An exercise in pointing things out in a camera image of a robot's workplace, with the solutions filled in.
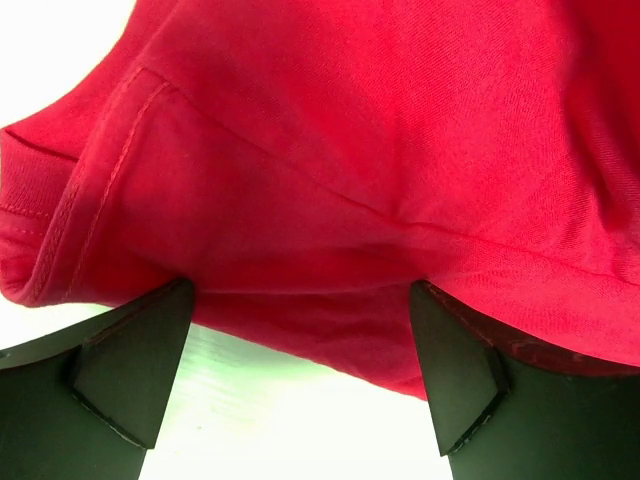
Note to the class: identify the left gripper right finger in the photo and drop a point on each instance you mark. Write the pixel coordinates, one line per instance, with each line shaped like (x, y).
(508, 405)

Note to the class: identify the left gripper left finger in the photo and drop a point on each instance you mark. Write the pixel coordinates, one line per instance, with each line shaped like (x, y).
(87, 402)

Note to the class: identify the red t-shirt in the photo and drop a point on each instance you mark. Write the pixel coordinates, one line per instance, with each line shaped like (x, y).
(302, 163)

